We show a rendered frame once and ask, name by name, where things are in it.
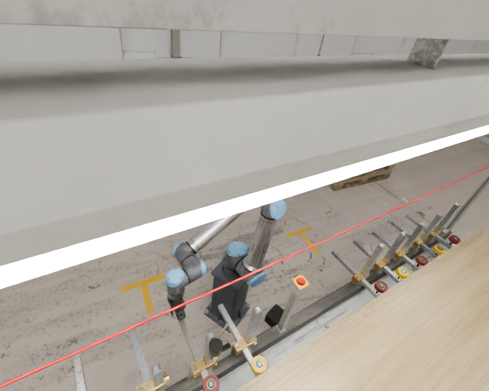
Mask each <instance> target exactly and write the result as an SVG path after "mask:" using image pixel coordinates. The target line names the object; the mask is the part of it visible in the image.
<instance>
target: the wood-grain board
mask: <svg viewBox="0 0 489 391"><path fill-rule="evenodd" d="M236 391H489V232H487V231H486V230H485V229H483V228H480V229H479V230H478V231H476V232H475V233H473V234H471V235H470V236H469V237H467V238H465V239H464V240H462V241H460V242H459V243H458V244H456V245H455V246H453V247H451V248H450V249H449V250H448V251H446V252H444V253H443V254H441V255H439V256H438V257H437V258H435V259H434V260H432V261H430V262H429V263H428V264H426V265H425V266H423V267H422V268H420V269H418V270H417V271H416V272H414V273H413V274H411V275H409V276H408V277H407V278H405V279H404V280H402V281H401V282H399V283H397V284H396V285H394V286H393V287H391V288H390V289H388V290H387V291H386V292H384V293H382V294H381V295H379V296H378V297H376V298H375V299H373V300H372V301H370V302H369V303H367V304H366V305H365V306H363V307H361V308H360V309H358V310H357V311H355V312H354V313H352V314H351V315H349V316H348V317H346V318H345V319H344V320H342V321H340V322H339V323H337V324H336V325H334V326H333V327H331V328H330V329H328V330H326V331H325V332H324V333H322V334H320V335H319V336H317V337H316V338H315V339H313V340H312V341H310V342H308V343H307V344H305V345H304V346H303V347H301V348H299V349H298V350H296V351H295V352H294V353H292V354H291V355H289V356H287V357H286V358H284V359H283V360H282V361H280V362H278V363H277V364H275V365H274V366H273V367H271V368H270V369H268V370H266V371H265V372H263V373H262V374H261V375H259V376H257V377H256V378H254V379H253V380H252V381H250V382H248V383H246V384H245V385H243V386H242V387H241V388H239V389H237V390H236Z"/></svg>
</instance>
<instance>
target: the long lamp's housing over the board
mask: <svg viewBox="0 0 489 391"><path fill-rule="evenodd" d="M409 55H410V54H408V55H359V56H308V57H208V58H158V59H108V60H58V61H0V267H2V266H4V265H9V264H12V263H15V262H17V261H22V260H26V259H28V258H33V257H36V256H39V255H42V254H46V253H50V252H52V251H57V250H60V249H63V248H66V247H70V246H74V245H76V244H81V243H85V242H87V241H91V240H95V239H98V238H100V237H105V236H109V235H111V234H116V233H119V232H122V231H125V230H129V229H133V228H135V227H140V226H143V225H146V224H149V223H153V222H157V221H159V220H164V219H168V218H170V217H173V216H178V215H181V214H183V213H188V212H192V211H194V210H198V209H202V208H205V207H208V206H212V205H216V204H218V203H222V202H226V201H229V200H232V199H236V198H240V197H242V196H247V195H251V194H253V193H256V192H260V191H264V190H266V189H271V188H275V187H277V186H281V185H285V184H288V183H291V182H295V181H299V180H301V179H305V178H309V177H312V176H315V175H319V174H323V173H325V172H329V171H334V170H336V169H339V168H343V167H347V166H349V165H353V164H358V163H360V162H364V161H368V160H371V159H374V158H377V157H382V156H384V155H388V154H392V153H395V152H398V151H402V150H406V149H408V148H412V147H417V146H419V145H422V144H426V143H430V142H432V141H436V140H441V139H443V138H446V137H451V136H454V135H457V134H460V133H465V132H467V131H470V130H475V129H478V128H481V127H484V126H489V54H442V56H441V57H440V59H439V61H438V63H437V65H436V66H435V69H433V70H432V69H430V68H427V67H423V66H421V65H418V64H414V63H411V62H409V61H407V60H408V57H409Z"/></svg>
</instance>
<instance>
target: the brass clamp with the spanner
mask: <svg viewBox="0 0 489 391"><path fill-rule="evenodd" d="M217 363H218V360H217V357H213V362H212V363H210V364H209V365H206V363H205V361H204V358H202V359H200V360H199V361H197V362H195V363H193V364H191V365H190V371H191V373H192V376H193V378H196V377H197V376H199V375H200V372H201V371H203V370H204V369H206V370H209V369H211V368H212V367H214V366H216V365H217ZM193 366H196V367H197V370H196V371H193V370H192V367H193Z"/></svg>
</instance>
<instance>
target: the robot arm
mask: <svg viewBox="0 0 489 391"><path fill-rule="evenodd" d="M261 208H262V209H261V212H260V217H259V219H258V224H257V227H256V229H255V234H254V237H253V240H252V243H251V247H250V250H249V253H248V248H247V246H246V244H244V243H242V242H240V241H237V242H232V243H230V244H229V245H228V247H227V253H226V259H225V262H224V263H223V265H222V273H223V275H224V277H225V278H227V279H230V280H233V281H234V280H235V279H239V278H240V277H242V276H244V275H247V274H249V273H251V272H254V271H256V270H258V269H260V268H263V267H265V263H264V258H265V254H266V252H267V249H268V247H269V243H270V240H271V238H272V234H273V232H274V229H275V227H276V223H277V220H278V219H280V218H281V217H282V216H283V214H284V213H285V212H286V203H285V201H283V199H279V200H276V201H274V202H270V203H267V204H264V205H261ZM245 211H246V210H245ZM245 211H242V212H239V213H235V214H233V215H230V216H225V217H223V218H220V219H218V220H214V221H211V222H210V223H208V224H207V225H206V226H205V227H204V228H203V229H202V230H200V231H199V232H198V233H197V234H195V235H194V236H193V237H191V238H190V239H189V240H187V241H186V242H180V243H178V244H176V245H175V247H174V249H173V254H174V256H175V258H176V259H177V260H178V262H179V263H180V265H181V266H182V268H181V269H180V268H173V269H172V270H171V271H169V272H168V274H167V276H166V284H167V293H166V294H167V298H168V303H169V305H170V306H171V308H173V307H175V306H177V305H180V304H182V303H184V302H185V301H184V300H183V296H184V293H185V286H186V285H188V284H190V283H191V282H194V281H196V280H197V279H199V278H202V277H203V276H204V275H205V274H206V273H207V269H206V265H205V262H204V261H203V260H202V259H199V260H198V259H197V258H196V256H195V254H196V253H197V252H198V251H199V250H200V249H201V248H203V247H204V246H205V245H206V244H208V243H209V242H210V241H211V240H212V239H214V238H215V236H217V235H218V234H219V233H220V232H221V231H223V230H224V229H225V228H226V227H228V226H229V225H230V224H231V223H233V222H234V221H235V220H236V219H237V218H238V217H239V216H240V215H242V214H243V213H244V212H245ZM266 275H267V274H266V272H265V271H264V270H262V271H260V272H257V273H255V274H254V275H250V276H248V277H247V278H244V281H245V282H246V283H247V284H248V285H249V286H250V287H255V286H257V285H258V284H259V283H261V282H262V281H263V280H264V279H265V277H266ZM185 308H186V305H184V306H182V307H179V308H178V309H176V310H173V311H171V312H170V313H171V314H172V315H173V316H176V317H177V320H182V319H184V318H186V313H185V310H184V309H185Z"/></svg>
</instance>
